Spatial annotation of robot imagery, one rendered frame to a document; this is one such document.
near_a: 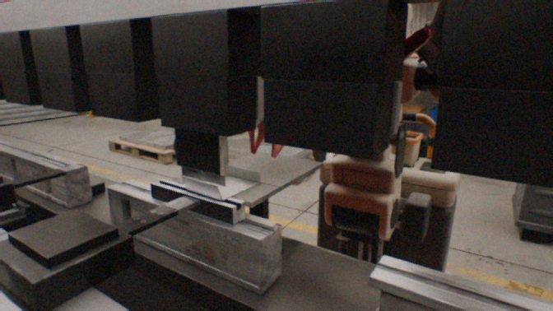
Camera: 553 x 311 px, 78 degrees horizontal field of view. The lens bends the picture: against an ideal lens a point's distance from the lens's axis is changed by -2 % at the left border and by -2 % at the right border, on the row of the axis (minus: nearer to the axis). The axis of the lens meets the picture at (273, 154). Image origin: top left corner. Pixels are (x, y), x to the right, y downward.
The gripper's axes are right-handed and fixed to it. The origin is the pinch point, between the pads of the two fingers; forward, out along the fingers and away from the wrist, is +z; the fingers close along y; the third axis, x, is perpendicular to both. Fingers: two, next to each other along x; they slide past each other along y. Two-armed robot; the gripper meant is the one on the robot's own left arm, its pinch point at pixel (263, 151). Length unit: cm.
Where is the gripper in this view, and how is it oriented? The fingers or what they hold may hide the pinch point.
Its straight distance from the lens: 74.0
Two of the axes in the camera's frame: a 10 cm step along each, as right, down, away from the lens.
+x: 5.0, 2.7, 8.2
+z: -2.7, 9.5, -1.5
